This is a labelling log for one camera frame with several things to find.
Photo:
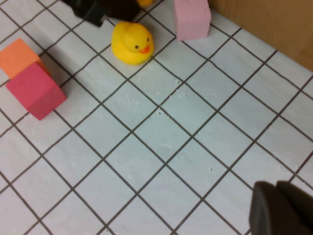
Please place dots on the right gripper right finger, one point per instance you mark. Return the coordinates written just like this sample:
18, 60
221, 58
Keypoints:
298, 213

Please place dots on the magenta foam cube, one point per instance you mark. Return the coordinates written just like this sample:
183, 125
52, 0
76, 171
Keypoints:
34, 93

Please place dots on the taped cardboard box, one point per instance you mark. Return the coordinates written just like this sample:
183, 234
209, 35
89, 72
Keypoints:
269, 27

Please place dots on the light pink foam cube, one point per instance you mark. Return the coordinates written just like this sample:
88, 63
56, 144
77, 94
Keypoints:
192, 19

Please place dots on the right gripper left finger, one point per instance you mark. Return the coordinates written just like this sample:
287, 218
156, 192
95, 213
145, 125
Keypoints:
265, 213

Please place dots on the orange foam cube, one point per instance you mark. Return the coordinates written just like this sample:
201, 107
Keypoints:
18, 58

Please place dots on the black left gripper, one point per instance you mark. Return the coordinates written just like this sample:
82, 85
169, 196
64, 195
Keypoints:
88, 11

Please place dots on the yellow printed snack packet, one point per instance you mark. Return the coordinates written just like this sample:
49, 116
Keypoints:
144, 2

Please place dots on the yellow rubber duck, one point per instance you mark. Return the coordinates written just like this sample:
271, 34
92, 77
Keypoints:
130, 45

